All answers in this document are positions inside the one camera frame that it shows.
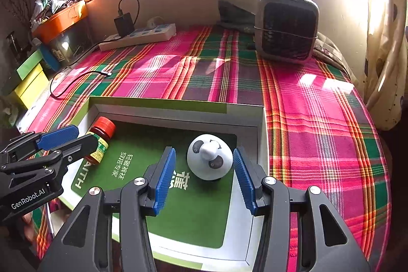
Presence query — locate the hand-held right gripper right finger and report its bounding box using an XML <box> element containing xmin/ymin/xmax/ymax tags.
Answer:
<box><xmin>233</xmin><ymin>146</ymin><xmax>372</xmax><ymax>272</ymax></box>

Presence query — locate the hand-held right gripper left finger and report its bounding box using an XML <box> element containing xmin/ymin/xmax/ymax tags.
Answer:
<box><xmin>38</xmin><ymin>146</ymin><xmax>177</xmax><ymax>272</ymax></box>

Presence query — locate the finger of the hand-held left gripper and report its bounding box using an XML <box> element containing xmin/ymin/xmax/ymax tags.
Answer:
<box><xmin>0</xmin><ymin>134</ymin><xmax>99</xmax><ymax>185</ymax></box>
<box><xmin>0</xmin><ymin>125</ymin><xmax>80</xmax><ymax>164</ymax></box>

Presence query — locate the brown bottle with red cap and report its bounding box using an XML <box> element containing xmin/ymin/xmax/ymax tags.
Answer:
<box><xmin>84</xmin><ymin>117</ymin><xmax>116</xmax><ymax>165</ymax></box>

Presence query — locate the white panda dome toy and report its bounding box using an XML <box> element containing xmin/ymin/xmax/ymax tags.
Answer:
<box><xmin>187</xmin><ymin>134</ymin><xmax>234</xmax><ymax>182</ymax></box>

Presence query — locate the green-lined cardboard box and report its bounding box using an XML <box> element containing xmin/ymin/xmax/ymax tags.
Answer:
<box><xmin>59</xmin><ymin>96</ymin><xmax>271</xmax><ymax>272</ymax></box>

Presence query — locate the white ribbed object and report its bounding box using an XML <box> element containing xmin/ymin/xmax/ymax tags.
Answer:
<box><xmin>16</xmin><ymin>90</ymin><xmax>53</xmax><ymax>132</ymax></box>

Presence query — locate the pale plastic bag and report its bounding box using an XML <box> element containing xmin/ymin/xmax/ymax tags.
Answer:
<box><xmin>0</xmin><ymin>97</ymin><xmax>20</xmax><ymax>129</ymax></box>

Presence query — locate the yellow box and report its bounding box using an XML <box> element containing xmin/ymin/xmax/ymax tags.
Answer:
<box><xmin>9</xmin><ymin>63</ymin><xmax>50</xmax><ymax>110</ymax></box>

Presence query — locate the green box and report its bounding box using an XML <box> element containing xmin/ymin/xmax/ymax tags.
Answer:
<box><xmin>16</xmin><ymin>52</ymin><xmax>45</xmax><ymax>81</ymax></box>

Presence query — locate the blue box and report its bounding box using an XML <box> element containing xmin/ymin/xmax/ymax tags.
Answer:
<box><xmin>38</xmin><ymin>44</ymin><xmax>61</xmax><ymax>72</ymax></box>

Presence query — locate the pink green plaid blanket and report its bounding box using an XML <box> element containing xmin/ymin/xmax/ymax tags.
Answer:
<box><xmin>16</xmin><ymin>25</ymin><xmax>392</xmax><ymax>272</ymax></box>

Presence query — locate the glass tank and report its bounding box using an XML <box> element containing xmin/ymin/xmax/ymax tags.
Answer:
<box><xmin>48</xmin><ymin>17</ymin><xmax>94</xmax><ymax>64</ymax></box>

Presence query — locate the dark glass jar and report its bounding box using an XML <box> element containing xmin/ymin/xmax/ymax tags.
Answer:
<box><xmin>6</xmin><ymin>31</ymin><xmax>23</xmax><ymax>62</ymax></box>

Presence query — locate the orange tray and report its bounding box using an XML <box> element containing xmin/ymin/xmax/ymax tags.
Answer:
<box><xmin>32</xmin><ymin>1</ymin><xmax>89</xmax><ymax>44</ymax></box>

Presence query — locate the black charger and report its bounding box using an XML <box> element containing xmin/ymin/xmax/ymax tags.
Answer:
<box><xmin>114</xmin><ymin>13</ymin><xmax>135</xmax><ymax>37</ymax></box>

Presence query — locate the white power strip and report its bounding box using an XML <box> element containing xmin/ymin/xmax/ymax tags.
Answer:
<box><xmin>98</xmin><ymin>23</ymin><xmax>177</xmax><ymax>52</ymax></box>

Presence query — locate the pile of clutter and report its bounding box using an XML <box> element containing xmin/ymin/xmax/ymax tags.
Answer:
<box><xmin>30</xmin><ymin>0</ymin><xmax>86</xmax><ymax>27</ymax></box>

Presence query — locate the dark patterned cloth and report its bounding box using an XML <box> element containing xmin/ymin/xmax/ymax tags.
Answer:
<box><xmin>314</xmin><ymin>33</ymin><xmax>354</xmax><ymax>81</ymax></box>

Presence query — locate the grey space heater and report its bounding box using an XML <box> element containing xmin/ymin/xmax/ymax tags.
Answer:
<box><xmin>254</xmin><ymin>0</ymin><xmax>320</xmax><ymax>64</ymax></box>

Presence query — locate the dark folded cloth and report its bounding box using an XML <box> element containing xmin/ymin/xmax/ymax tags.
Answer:
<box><xmin>218</xmin><ymin>0</ymin><xmax>259</xmax><ymax>35</ymax></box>

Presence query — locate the black usb cable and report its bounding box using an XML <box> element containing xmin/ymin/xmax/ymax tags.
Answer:
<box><xmin>49</xmin><ymin>70</ymin><xmax>113</xmax><ymax>99</ymax></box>

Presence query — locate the black charger cable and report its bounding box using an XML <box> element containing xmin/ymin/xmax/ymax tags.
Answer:
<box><xmin>118</xmin><ymin>0</ymin><xmax>140</xmax><ymax>30</ymax></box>

